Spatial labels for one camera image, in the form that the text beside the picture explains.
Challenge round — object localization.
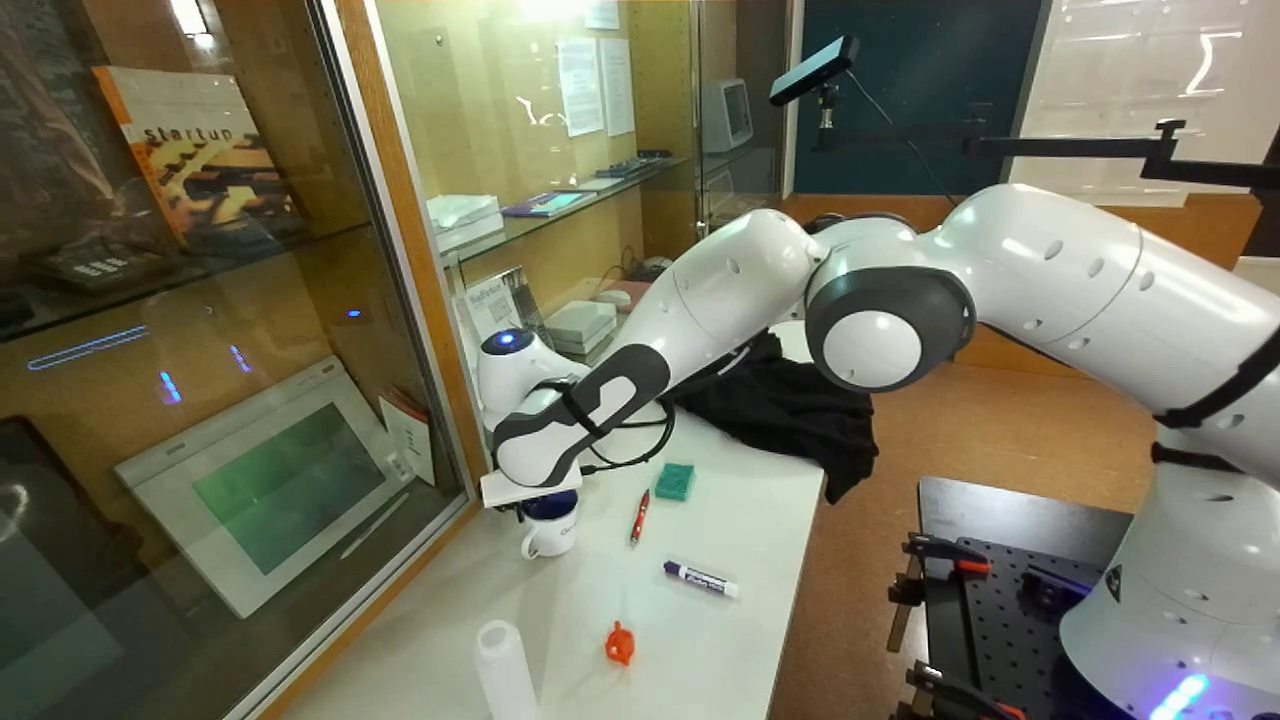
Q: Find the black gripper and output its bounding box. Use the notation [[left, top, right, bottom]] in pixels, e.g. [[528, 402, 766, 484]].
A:
[[517, 484, 584, 524]]

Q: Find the white stack of boxes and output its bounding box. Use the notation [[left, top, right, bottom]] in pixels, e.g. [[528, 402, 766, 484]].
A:
[[424, 194, 507, 258]]

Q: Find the black orange clamp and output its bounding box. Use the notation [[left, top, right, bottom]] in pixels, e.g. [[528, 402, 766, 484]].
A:
[[884, 529, 1000, 658], [886, 662, 1031, 720]]

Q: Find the orange bottle cap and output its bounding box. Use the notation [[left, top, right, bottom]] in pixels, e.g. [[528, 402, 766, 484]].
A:
[[601, 619, 638, 674]]

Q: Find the black camera on stand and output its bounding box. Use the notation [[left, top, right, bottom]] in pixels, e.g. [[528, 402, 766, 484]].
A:
[[765, 33, 860, 135]]

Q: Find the red pen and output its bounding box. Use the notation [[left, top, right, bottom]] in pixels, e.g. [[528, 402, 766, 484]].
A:
[[625, 484, 654, 547]]

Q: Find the orange patterned book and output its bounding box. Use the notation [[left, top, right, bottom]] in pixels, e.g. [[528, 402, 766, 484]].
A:
[[88, 61, 308, 249]]

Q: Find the green sponge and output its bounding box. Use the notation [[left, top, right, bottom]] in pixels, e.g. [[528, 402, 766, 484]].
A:
[[651, 462, 701, 509]]

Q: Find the clear plastic bottle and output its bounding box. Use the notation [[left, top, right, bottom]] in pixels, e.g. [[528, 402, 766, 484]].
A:
[[472, 615, 543, 720]]

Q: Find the grey small monitor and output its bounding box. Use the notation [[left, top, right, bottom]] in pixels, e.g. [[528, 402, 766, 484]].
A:
[[701, 73, 754, 155]]

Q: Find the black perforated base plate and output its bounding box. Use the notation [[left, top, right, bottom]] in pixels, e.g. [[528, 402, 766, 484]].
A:
[[906, 472, 1137, 720]]

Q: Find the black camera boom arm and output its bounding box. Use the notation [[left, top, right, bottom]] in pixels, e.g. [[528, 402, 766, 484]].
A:
[[962, 118, 1280, 194]]

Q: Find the black cloth bag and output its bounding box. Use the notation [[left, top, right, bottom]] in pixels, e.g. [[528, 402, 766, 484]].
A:
[[660, 327, 884, 509]]

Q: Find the white marker with blue cap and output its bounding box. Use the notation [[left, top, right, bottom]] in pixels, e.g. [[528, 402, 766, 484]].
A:
[[660, 558, 742, 604]]

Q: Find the white cup with blue inside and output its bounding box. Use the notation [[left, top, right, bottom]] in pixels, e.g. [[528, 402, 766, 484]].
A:
[[517, 509, 584, 563]]

